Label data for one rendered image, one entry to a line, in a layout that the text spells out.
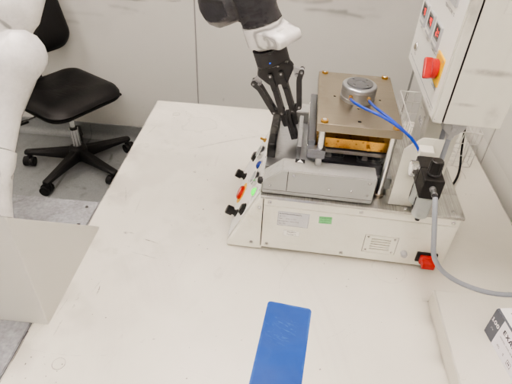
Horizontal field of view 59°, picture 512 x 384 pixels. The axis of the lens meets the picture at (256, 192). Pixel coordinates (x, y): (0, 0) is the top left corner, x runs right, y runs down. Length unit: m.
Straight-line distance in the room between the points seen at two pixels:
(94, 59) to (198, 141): 1.41
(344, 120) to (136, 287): 0.60
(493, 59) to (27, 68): 0.88
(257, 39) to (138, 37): 1.75
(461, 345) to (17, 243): 0.87
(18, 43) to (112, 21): 1.70
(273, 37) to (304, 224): 0.43
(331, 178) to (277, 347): 0.38
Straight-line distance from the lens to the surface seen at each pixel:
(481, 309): 1.12
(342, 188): 1.03
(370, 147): 1.04
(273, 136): 1.10
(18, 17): 1.16
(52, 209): 1.35
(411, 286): 1.16
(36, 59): 1.05
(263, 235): 1.12
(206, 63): 2.65
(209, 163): 1.45
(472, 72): 0.93
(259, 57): 1.02
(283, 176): 1.01
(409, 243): 1.14
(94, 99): 2.49
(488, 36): 0.91
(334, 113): 1.01
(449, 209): 1.12
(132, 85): 2.83
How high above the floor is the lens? 1.58
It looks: 39 degrees down
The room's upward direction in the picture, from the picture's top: 3 degrees clockwise
